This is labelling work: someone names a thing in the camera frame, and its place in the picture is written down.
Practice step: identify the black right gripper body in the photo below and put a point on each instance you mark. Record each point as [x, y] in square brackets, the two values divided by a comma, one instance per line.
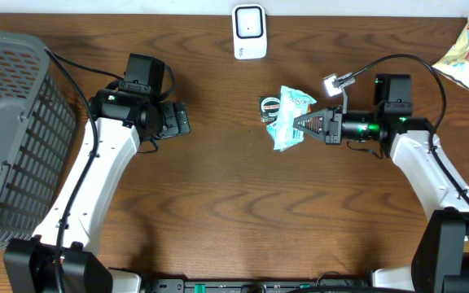
[336, 125]

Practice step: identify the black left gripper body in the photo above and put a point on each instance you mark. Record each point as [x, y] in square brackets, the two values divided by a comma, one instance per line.
[172, 126]

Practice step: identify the green wet wipes pack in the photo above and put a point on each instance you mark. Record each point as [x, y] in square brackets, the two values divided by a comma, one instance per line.
[293, 103]

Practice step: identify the black round-label packet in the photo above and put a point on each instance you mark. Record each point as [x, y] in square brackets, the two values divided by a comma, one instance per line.
[269, 107]

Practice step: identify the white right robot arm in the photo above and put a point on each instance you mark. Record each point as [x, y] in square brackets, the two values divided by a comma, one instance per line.
[441, 261]

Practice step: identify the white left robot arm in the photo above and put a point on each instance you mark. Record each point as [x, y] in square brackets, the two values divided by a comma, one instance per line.
[61, 256]

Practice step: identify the white barcode scanner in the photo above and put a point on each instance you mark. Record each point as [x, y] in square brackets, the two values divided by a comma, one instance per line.
[249, 31]

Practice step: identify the grey plastic basket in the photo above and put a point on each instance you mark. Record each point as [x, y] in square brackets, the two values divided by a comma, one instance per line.
[36, 129]

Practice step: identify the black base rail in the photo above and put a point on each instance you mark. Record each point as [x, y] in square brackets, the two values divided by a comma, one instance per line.
[173, 285]

